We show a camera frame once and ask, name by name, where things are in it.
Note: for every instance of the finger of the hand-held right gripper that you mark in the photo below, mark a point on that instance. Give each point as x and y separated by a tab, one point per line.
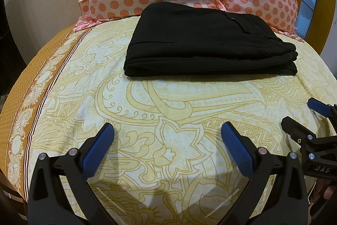
295	128
320	107

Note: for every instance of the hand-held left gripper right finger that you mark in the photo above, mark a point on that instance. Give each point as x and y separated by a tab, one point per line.
238	151

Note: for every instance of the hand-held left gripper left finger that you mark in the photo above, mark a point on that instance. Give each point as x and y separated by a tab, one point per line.
97	151

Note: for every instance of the black pants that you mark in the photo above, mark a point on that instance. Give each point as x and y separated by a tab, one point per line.
205	40

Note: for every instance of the person's right hand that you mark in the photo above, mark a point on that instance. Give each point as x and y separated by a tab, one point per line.
325	189

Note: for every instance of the yellow patterned bedsheet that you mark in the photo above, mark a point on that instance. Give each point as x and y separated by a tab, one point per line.
163	119

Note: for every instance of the wooden headboard frame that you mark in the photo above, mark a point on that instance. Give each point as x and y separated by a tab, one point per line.
327	16

